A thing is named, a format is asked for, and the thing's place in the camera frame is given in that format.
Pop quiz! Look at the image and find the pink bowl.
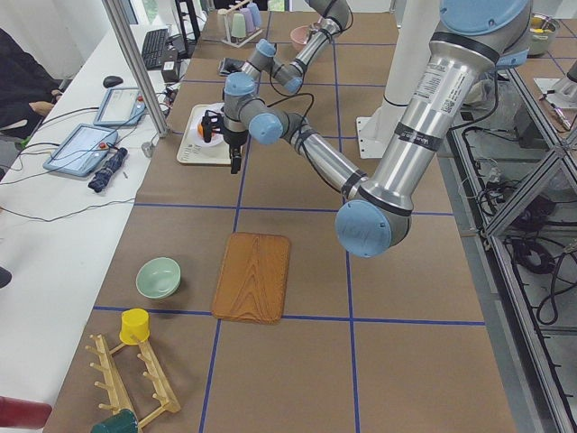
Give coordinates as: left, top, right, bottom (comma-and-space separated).
290, 23, 319, 52

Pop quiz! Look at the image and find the black computer mouse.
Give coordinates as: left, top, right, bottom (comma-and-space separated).
103, 75, 124, 88

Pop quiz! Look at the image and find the wooden tray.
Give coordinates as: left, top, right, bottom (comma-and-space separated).
211, 232, 291, 325

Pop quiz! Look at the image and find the folded dark umbrella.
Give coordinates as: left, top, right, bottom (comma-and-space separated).
88, 148, 128, 193

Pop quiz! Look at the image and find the upper teach pendant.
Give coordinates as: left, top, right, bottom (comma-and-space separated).
93, 87, 145, 127

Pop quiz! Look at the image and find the lower teach pendant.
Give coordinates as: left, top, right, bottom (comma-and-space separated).
43, 124, 118, 177

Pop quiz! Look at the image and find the white cup rack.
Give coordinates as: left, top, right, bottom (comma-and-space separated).
217, 0, 262, 48

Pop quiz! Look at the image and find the purple cup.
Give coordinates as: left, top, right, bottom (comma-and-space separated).
239, 7, 255, 33

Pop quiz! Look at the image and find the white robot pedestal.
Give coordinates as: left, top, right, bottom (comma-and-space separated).
356, 0, 440, 159

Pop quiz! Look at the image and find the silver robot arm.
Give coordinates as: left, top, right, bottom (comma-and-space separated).
240, 0, 353, 95
222, 1, 532, 257

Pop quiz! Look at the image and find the wooden rack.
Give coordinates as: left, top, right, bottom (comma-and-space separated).
85, 334, 182, 432

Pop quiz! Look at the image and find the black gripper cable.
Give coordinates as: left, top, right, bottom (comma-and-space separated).
263, 74, 316, 150

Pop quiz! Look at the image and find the cream bear tray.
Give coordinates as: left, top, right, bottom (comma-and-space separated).
177, 124, 231, 166

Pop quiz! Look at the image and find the seated person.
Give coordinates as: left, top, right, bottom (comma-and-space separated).
1, 30, 62, 139

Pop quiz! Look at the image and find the small silver cap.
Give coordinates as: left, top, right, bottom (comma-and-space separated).
141, 142, 154, 158

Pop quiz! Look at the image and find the white plate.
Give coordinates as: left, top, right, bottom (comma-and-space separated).
186, 103, 223, 148

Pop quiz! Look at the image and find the blue cup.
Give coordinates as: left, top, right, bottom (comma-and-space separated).
247, 3, 262, 28

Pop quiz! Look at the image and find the green bowl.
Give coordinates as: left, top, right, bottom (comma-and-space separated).
135, 257, 181, 299

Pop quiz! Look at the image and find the teach pendant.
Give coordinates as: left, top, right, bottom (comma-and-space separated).
93, 87, 145, 127
43, 124, 118, 177

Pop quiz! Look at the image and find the yellow cup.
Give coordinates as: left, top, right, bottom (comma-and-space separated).
119, 309, 151, 345

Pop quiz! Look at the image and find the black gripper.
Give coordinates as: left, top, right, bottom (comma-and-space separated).
224, 117, 247, 174

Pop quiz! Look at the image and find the red bottle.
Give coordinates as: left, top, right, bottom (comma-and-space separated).
0, 396, 52, 430

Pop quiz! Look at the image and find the black keyboard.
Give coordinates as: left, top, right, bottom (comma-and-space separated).
141, 28, 178, 70

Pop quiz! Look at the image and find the aluminium frame post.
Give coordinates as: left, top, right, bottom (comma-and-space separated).
102, 0, 169, 138

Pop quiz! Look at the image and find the dark green cup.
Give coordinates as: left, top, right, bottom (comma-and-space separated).
90, 409, 139, 433

